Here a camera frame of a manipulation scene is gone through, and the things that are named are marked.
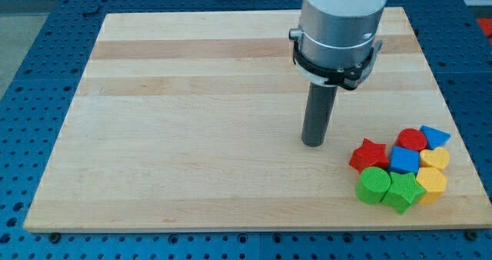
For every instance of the blue cube block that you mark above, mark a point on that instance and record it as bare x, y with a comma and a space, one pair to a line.
404, 160

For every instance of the red star block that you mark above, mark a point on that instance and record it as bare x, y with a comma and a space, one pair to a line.
369, 154

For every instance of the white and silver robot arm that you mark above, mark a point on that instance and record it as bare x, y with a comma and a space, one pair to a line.
337, 34

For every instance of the yellow hexagon block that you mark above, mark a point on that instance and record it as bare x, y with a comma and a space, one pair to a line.
434, 182

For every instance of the red object at edge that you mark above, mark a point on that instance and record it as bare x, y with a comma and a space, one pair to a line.
486, 26

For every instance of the light wooden board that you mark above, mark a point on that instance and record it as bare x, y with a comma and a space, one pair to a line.
191, 122

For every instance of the black wrist clamp bracket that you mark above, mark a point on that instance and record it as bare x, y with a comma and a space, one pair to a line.
347, 78

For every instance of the green star block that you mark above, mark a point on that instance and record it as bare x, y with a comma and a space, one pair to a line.
403, 192

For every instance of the green cylinder block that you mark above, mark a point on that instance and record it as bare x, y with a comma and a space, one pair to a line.
372, 185

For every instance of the blue angled block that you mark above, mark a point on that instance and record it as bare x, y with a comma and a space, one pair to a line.
435, 137

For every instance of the red circle block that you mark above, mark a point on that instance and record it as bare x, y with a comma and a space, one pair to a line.
411, 138

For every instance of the yellow heart block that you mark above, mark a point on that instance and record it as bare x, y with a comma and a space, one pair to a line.
438, 158

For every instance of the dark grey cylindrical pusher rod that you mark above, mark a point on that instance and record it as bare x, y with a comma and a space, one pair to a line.
320, 101

